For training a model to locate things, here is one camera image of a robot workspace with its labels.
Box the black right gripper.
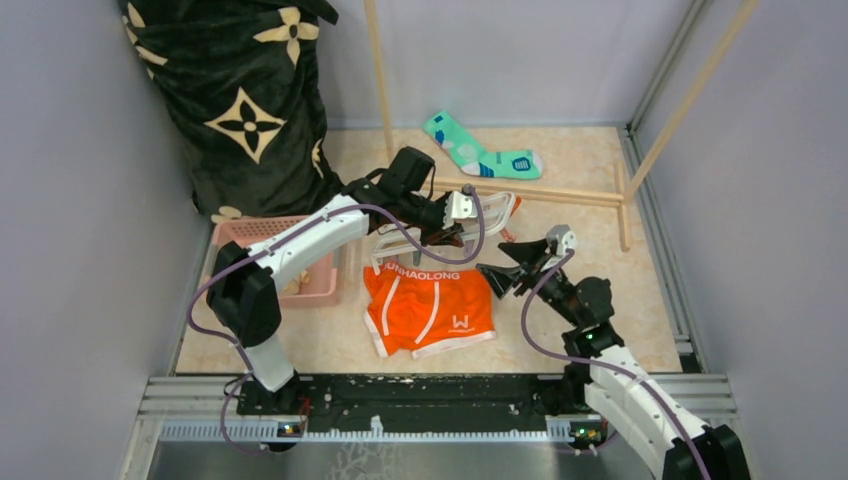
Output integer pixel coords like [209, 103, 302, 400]
[477, 237, 582, 327]

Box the white multi-clip hanger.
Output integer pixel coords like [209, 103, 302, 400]
[371, 192, 517, 267]

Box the orange underwear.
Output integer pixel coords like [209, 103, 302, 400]
[363, 262, 497, 359]

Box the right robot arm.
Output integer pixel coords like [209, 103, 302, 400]
[476, 239, 752, 479]

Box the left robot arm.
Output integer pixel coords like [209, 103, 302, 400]
[200, 147, 485, 414]

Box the green blue patterned sock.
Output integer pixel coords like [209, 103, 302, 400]
[422, 110, 545, 180]

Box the pink plastic basket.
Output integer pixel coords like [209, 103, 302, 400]
[204, 216, 341, 308]

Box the beige cloth in basket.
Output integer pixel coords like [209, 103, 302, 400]
[279, 270, 312, 297]

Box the black floral blanket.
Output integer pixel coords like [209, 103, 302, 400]
[119, 1, 343, 224]

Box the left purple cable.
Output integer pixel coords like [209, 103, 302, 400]
[185, 185, 488, 457]

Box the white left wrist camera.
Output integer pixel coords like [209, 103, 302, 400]
[443, 191, 478, 228]

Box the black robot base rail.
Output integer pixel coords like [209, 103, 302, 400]
[235, 374, 610, 442]

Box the wooden drying rack frame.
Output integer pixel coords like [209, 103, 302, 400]
[363, 0, 759, 252]

